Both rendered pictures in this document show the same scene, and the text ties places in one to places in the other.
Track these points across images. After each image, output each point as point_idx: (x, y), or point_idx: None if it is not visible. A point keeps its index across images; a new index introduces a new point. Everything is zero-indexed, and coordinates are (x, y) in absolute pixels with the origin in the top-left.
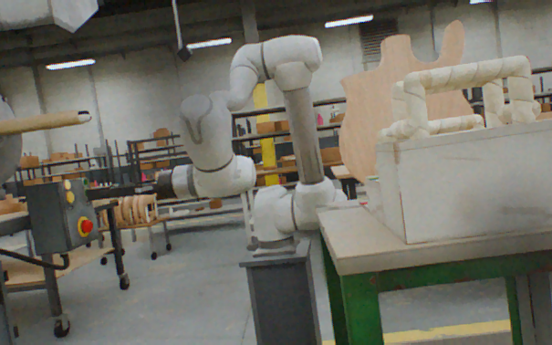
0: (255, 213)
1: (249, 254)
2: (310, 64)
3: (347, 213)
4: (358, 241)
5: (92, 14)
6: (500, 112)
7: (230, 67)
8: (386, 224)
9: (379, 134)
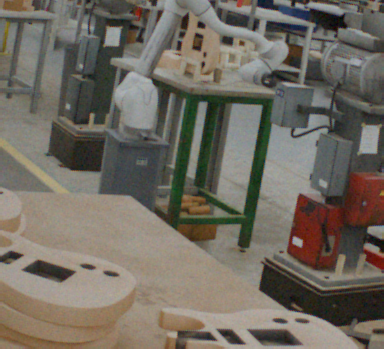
0: (155, 105)
1: (149, 142)
2: None
3: (217, 87)
4: (263, 91)
5: (312, 15)
6: (239, 48)
7: (205, 1)
8: (246, 86)
9: (228, 52)
